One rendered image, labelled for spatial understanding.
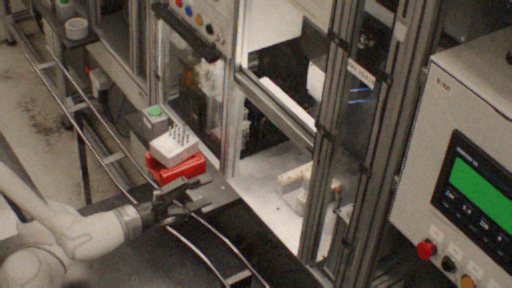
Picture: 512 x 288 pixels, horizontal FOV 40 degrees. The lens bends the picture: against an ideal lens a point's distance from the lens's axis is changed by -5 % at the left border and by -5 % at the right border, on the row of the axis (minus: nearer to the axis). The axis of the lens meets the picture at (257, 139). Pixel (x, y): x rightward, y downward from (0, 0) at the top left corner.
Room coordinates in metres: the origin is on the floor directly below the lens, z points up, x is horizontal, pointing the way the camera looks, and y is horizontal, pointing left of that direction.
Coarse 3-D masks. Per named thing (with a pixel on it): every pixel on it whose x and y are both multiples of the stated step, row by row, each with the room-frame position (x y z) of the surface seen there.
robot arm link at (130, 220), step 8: (120, 208) 1.29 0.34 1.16; (128, 208) 1.29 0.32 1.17; (120, 216) 1.26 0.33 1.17; (128, 216) 1.26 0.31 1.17; (136, 216) 1.27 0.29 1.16; (128, 224) 1.24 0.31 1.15; (136, 224) 1.25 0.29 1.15; (128, 232) 1.23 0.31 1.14; (136, 232) 1.25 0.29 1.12; (128, 240) 1.23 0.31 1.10
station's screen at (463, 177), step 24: (456, 144) 1.05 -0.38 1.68; (456, 168) 1.04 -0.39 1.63; (480, 168) 1.00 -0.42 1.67; (456, 192) 1.02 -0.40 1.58; (480, 192) 0.98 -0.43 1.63; (504, 192) 0.94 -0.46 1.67; (456, 216) 1.01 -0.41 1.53; (480, 216) 0.97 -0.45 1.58; (504, 216) 0.93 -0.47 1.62; (480, 240) 0.95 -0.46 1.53; (504, 240) 0.91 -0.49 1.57
